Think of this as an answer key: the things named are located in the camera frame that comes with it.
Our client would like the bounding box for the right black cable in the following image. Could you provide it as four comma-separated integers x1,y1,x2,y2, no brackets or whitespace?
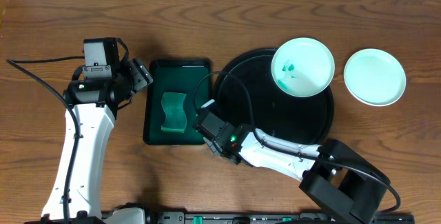
192,70,402,214

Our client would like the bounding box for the black cable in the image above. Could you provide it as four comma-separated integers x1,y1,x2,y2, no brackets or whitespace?
6,55,85,224
192,70,402,214

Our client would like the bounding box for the pale green plate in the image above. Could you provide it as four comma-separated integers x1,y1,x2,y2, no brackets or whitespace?
343,48,407,107
270,37,335,98

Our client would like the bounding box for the left black cable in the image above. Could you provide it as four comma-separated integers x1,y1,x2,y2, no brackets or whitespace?
6,55,85,224

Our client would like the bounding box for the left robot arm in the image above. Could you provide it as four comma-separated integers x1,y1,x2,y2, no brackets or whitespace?
41,58,153,223

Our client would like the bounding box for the green wavy sponge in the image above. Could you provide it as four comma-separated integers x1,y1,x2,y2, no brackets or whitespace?
161,92,187,133

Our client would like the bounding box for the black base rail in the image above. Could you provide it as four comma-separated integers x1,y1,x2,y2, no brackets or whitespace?
98,211,415,224

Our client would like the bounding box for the rectangular green tray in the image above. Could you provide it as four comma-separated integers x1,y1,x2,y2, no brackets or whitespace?
143,59,211,145

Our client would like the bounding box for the pale green plate bottom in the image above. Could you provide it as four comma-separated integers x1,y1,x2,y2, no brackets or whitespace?
343,48,407,107

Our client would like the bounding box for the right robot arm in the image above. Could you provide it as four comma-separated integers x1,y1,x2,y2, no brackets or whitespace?
195,121,395,223

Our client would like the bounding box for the pale green plate top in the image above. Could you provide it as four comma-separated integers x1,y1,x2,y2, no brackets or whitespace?
270,37,335,98

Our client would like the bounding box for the round black tray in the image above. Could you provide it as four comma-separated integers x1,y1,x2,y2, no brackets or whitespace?
213,48,334,145

